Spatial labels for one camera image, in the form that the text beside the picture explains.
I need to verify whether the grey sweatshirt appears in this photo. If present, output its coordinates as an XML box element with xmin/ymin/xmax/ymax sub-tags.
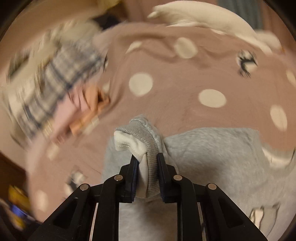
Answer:
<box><xmin>102</xmin><ymin>116</ymin><xmax>295</xmax><ymax>240</ymax></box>

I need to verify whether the peach pink small garment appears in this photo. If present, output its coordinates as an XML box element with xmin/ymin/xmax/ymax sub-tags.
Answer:
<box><xmin>49</xmin><ymin>83</ymin><xmax>110</xmax><ymax>143</ymax></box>

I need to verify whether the pink polka dot bedspread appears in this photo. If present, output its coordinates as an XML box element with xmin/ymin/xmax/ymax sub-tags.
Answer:
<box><xmin>29</xmin><ymin>24</ymin><xmax>295</xmax><ymax>221</ymax></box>

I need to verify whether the plaid blue white garment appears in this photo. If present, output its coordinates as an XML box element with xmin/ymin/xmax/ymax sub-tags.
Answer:
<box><xmin>3</xmin><ymin>40</ymin><xmax>103</xmax><ymax>138</ymax></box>

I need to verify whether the cream dark pillow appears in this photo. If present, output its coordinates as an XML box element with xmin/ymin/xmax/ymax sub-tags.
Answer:
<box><xmin>6</xmin><ymin>16</ymin><xmax>125</xmax><ymax>82</ymax></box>

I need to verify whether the white goose plush toy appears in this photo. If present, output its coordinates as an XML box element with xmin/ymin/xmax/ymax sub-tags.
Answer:
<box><xmin>148</xmin><ymin>1</ymin><xmax>282</xmax><ymax>54</ymax></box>

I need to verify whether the blue grey curtain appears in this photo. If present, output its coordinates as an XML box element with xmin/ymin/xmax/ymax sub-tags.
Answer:
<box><xmin>217</xmin><ymin>0</ymin><xmax>263</xmax><ymax>29</ymax></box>

